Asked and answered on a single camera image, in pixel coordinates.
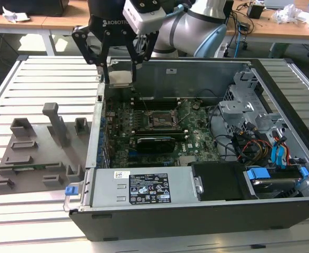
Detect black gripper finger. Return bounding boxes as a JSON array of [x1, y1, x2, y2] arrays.
[[121, 29, 160, 82], [72, 25, 112, 83]]

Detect silver CPU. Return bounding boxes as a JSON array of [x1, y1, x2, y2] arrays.
[[109, 70, 133, 87]]

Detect CPU socket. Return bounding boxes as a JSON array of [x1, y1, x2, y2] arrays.
[[148, 109, 176, 130]]

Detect wooden desk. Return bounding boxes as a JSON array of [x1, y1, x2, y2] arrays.
[[224, 0, 309, 52], [0, 12, 92, 56]]

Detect black RAM slot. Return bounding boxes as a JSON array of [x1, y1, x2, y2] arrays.
[[133, 103, 178, 110], [133, 132, 188, 140], [132, 128, 187, 134]]

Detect black bag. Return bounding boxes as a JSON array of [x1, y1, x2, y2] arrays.
[[0, 0, 69, 17]]

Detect white power strip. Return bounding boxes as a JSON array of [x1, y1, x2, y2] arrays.
[[214, 43, 229, 59]]

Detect crumpled white paper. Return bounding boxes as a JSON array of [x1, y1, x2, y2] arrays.
[[2, 5, 31, 24]]

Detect green motherboard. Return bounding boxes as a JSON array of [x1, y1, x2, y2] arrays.
[[103, 99, 222, 169]]

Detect black graphics card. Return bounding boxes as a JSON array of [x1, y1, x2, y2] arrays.
[[135, 134, 176, 154]]

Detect silver metal drive cage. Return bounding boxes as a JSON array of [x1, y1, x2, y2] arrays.
[[218, 69, 289, 148]]

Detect silver chipset heatsink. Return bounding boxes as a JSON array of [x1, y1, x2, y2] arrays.
[[179, 155, 197, 167]]

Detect grey parts rack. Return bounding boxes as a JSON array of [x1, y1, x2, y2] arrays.
[[0, 102, 93, 196]]

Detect small black box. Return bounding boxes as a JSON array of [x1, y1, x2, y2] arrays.
[[247, 4, 265, 20]]

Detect silver power supply unit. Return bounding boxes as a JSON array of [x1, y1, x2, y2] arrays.
[[82, 166, 197, 211]]

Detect silver laptop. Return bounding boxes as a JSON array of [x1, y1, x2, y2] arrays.
[[264, 0, 296, 8]]

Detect black plastic bay cover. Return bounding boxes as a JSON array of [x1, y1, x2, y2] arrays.
[[190, 161, 257, 202]]

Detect clear plastic bags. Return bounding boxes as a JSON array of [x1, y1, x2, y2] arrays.
[[271, 4, 309, 25]]

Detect hard disk in blue carrier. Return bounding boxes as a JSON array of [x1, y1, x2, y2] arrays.
[[245, 166, 309, 200]]

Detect black open PC case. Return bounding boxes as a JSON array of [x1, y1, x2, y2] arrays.
[[63, 56, 309, 242]]

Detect red yellow black wire bundle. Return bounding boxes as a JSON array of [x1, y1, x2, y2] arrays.
[[232, 126, 275, 163]]

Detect blue flat data wire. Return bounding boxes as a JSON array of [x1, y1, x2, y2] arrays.
[[272, 144, 281, 169], [278, 143, 288, 169]]

